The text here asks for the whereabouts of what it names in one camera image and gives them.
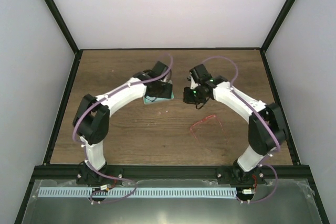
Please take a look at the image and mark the green glasses case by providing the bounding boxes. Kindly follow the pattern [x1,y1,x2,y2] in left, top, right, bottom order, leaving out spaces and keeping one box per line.
[143,80,174,104]

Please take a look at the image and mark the red transparent sunglasses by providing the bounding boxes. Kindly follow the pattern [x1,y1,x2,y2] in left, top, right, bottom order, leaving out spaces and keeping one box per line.
[189,114,224,140]

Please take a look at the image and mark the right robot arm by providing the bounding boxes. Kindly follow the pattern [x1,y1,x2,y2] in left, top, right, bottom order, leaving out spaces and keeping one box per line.
[183,76,287,184]

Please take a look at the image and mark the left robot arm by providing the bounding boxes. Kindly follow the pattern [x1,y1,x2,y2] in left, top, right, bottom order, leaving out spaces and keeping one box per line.
[72,72,173,184]

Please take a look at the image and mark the metal sheet panel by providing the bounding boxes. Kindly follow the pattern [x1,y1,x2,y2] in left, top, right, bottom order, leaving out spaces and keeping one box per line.
[22,179,322,223]

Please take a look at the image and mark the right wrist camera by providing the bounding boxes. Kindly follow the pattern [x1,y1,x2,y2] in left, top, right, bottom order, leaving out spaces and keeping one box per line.
[190,64,212,84]

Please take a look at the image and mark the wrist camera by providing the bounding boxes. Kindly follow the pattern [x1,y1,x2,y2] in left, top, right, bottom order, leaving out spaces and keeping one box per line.
[151,61,169,78]
[190,64,212,84]

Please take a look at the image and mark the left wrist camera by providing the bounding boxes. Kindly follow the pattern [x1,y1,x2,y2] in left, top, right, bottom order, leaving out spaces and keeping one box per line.
[151,61,169,78]

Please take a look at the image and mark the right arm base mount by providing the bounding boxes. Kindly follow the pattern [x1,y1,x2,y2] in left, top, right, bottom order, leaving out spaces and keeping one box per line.
[215,162,261,186]

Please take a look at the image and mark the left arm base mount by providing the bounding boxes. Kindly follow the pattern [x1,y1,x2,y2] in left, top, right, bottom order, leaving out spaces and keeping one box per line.
[76,162,123,186]

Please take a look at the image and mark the light blue slotted cable duct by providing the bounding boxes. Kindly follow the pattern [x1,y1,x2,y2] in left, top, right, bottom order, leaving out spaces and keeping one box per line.
[38,187,237,199]

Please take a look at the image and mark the black left frame post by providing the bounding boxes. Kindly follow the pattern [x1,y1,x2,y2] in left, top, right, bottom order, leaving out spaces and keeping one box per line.
[44,0,79,55]

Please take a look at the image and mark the black frame post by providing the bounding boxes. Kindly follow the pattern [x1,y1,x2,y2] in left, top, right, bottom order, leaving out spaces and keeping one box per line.
[261,0,313,51]
[44,0,79,55]

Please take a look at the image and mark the black aluminium front rail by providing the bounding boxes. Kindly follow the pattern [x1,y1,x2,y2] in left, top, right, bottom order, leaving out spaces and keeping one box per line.
[32,164,312,180]

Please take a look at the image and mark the black right frame post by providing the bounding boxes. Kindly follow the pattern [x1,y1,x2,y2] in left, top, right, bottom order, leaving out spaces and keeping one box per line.
[261,0,313,51]

